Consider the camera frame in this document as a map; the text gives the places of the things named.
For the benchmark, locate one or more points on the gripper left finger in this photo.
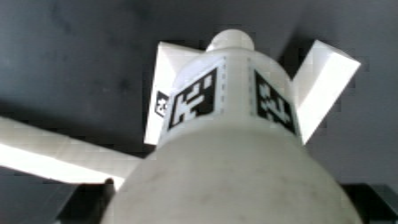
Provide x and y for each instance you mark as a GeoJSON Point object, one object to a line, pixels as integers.
{"type": "Point", "coordinates": [87, 203]}

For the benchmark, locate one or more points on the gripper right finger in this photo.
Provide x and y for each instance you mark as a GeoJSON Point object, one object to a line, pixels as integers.
{"type": "Point", "coordinates": [375, 202]}

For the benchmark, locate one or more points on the white L-shaped corner fence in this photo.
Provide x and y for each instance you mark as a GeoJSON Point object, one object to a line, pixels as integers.
{"type": "Point", "coordinates": [68, 160]}

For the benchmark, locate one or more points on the white lamp bulb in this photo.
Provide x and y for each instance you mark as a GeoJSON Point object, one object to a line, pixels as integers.
{"type": "Point", "coordinates": [229, 174]}

